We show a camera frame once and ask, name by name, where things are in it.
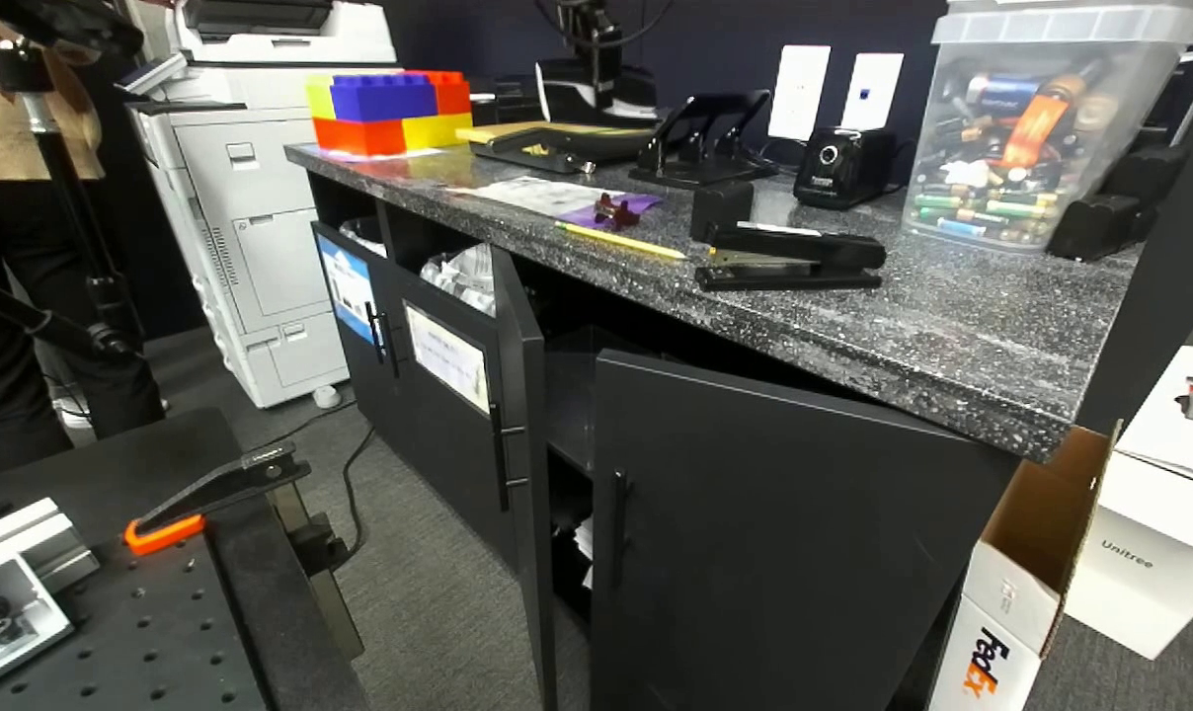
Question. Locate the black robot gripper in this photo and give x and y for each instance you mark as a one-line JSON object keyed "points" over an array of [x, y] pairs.
{"points": [[604, 27]]}

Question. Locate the black desk stapler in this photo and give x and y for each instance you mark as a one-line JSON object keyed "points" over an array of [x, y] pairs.
{"points": [[807, 245]]}

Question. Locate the black tray with yellow pad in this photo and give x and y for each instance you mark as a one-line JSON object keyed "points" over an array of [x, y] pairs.
{"points": [[560, 139]]}

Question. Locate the red toy building block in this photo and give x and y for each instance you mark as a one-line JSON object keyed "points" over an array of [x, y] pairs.
{"points": [[452, 92]]}

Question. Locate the white paper sheet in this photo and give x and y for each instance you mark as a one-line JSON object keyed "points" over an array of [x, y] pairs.
{"points": [[530, 193]]}

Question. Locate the small dark red object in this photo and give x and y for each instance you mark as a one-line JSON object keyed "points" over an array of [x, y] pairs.
{"points": [[612, 208]]}

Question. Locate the purple sticky note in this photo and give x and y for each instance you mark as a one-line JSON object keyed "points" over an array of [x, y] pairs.
{"points": [[639, 208]]}

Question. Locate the yellow toy building block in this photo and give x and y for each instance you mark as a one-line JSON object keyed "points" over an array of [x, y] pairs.
{"points": [[438, 130]]}

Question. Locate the yellow pencil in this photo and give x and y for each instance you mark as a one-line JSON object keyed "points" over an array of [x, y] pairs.
{"points": [[622, 243]]}

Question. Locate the small black box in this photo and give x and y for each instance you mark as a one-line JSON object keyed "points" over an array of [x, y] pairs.
{"points": [[722, 208]]}

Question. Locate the blue toy building block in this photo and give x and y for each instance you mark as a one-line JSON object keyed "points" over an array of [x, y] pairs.
{"points": [[380, 96]]}

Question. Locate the orange toy building block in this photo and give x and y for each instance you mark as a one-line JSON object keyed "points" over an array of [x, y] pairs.
{"points": [[359, 134]]}

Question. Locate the black electric pencil sharpener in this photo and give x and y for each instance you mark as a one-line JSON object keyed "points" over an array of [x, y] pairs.
{"points": [[838, 164]]}

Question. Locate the white crumpled plastic bag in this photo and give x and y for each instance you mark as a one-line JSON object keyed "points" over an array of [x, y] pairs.
{"points": [[464, 278]]}

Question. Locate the yellow-green toy building block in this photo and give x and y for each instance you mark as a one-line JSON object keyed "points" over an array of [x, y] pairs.
{"points": [[319, 99]]}

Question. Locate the blue door label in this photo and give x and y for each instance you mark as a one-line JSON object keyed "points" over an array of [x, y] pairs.
{"points": [[355, 292]]}

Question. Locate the white door label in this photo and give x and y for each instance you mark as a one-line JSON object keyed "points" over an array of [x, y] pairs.
{"points": [[450, 357]]}

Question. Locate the white office printer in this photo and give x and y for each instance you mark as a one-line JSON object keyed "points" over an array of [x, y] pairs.
{"points": [[248, 238]]}

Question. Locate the black cabinet with granite top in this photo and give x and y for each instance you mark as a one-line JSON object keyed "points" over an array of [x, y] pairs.
{"points": [[886, 329]]}

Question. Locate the black cabinet door with labels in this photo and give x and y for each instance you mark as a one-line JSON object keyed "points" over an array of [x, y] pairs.
{"points": [[460, 446]]}

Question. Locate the clear plastic marker bin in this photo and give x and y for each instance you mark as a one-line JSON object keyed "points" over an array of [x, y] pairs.
{"points": [[1033, 130]]}

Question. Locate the wide black cabinet door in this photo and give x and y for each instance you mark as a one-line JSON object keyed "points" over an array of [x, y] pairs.
{"points": [[782, 540]]}

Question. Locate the black tripod pole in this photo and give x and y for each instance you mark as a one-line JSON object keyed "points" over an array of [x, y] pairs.
{"points": [[44, 321]]}

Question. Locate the open FedEx cardboard box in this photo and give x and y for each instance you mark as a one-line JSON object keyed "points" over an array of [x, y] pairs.
{"points": [[1015, 604]]}

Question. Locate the white box with penguin print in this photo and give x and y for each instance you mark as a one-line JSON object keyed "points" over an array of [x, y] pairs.
{"points": [[1157, 515]]}

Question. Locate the black perforated breadboard table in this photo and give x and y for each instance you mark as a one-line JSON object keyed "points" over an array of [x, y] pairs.
{"points": [[147, 633]]}

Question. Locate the plain white wall plate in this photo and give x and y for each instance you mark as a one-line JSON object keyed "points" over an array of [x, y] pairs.
{"points": [[800, 92]]}

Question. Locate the white wall plate with hole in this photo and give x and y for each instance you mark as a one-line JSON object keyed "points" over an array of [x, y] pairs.
{"points": [[872, 89]]}

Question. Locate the silver metal camera mount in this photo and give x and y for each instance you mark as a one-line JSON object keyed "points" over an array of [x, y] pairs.
{"points": [[10, 594]]}

